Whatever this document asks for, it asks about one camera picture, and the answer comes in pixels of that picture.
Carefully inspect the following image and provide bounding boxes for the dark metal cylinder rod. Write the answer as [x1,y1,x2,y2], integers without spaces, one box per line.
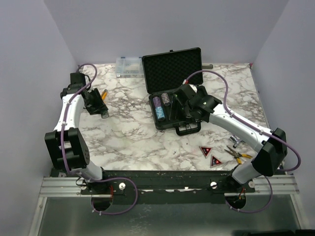
[202,64,214,70]

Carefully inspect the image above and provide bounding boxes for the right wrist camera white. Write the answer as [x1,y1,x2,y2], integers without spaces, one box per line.
[183,79,197,93]

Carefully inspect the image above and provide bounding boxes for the purple poker chip stack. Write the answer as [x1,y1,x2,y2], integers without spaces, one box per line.
[153,96,162,107]

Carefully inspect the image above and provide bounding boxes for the light blue poker chip stack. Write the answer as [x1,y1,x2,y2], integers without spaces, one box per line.
[155,106,165,121]

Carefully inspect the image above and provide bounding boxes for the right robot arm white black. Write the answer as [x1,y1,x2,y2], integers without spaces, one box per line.
[173,84,287,193]

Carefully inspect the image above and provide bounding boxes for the triangular red black card box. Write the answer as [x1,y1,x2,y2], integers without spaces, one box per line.
[210,155,223,168]
[199,146,212,158]

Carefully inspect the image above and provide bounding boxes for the green blue poker chip stack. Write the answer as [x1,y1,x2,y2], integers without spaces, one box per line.
[101,111,109,119]

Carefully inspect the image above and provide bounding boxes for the clear plastic organizer box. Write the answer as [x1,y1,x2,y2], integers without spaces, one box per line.
[115,57,144,78]

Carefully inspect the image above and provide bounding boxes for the black poker set case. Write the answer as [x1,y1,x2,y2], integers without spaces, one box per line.
[142,47,202,136]

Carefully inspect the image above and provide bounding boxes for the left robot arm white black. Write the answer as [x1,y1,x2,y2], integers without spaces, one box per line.
[44,72,112,194]

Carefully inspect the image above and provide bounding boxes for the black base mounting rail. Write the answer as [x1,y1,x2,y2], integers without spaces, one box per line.
[50,169,287,205]

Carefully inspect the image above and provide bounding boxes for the yellow handled pliers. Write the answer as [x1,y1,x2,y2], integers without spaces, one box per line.
[225,146,252,164]

